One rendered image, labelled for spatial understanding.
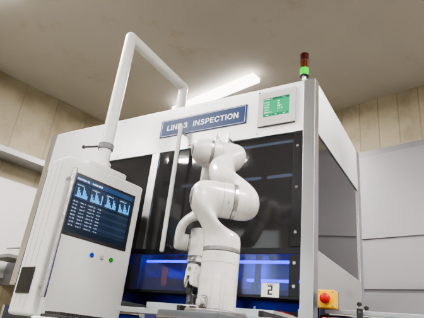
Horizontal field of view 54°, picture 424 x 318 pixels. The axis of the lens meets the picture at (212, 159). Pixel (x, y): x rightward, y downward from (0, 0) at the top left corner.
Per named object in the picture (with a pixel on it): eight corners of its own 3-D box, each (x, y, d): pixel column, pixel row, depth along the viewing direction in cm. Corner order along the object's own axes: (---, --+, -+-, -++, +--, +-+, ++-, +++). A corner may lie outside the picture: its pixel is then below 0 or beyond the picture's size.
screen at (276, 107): (257, 128, 223) (259, 94, 231) (295, 121, 212) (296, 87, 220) (256, 127, 222) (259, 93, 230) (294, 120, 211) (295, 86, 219)
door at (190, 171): (144, 249, 231) (161, 153, 254) (217, 248, 207) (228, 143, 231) (144, 249, 230) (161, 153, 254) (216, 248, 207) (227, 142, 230)
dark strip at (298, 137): (289, 296, 179) (294, 132, 211) (299, 296, 177) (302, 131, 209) (288, 296, 178) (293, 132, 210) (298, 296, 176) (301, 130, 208)
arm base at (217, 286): (217, 312, 113) (223, 245, 120) (171, 310, 125) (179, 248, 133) (259, 320, 125) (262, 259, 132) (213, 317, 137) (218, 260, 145)
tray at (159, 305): (187, 317, 208) (188, 310, 209) (233, 322, 195) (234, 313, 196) (145, 310, 181) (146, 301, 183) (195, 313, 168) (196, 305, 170)
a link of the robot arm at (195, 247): (187, 253, 183) (207, 257, 184) (190, 225, 188) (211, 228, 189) (185, 257, 190) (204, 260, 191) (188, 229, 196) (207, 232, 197)
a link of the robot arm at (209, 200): (243, 253, 128) (249, 181, 137) (185, 244, 125) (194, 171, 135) (235, 259, 139) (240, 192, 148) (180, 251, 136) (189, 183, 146)
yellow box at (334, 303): (322, 309, 175) (322, 291, 178) (339, 310, 172) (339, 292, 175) (317, 307, 170) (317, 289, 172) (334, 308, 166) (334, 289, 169)
